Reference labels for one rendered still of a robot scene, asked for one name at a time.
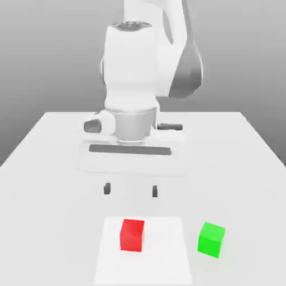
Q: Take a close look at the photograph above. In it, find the small green cube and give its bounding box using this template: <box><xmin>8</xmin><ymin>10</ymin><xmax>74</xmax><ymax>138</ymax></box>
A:
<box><xmin>197</xmin><ymin>221</ymin><xmax>226</xmax><ymax>259</ymax></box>

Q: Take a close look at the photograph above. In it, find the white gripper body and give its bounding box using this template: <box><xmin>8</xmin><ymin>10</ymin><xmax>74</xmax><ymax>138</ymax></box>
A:
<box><xmin>75</xmin><ymin>131</ymin><xmax>188</xmax><ymax>178</ymax></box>

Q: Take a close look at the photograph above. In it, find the small red cube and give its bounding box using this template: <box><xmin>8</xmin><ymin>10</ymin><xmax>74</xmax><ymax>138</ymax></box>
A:
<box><xmin>120</xmin><ymin>218</ymin><xmax>145</xmax><ymax>254</ymax></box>

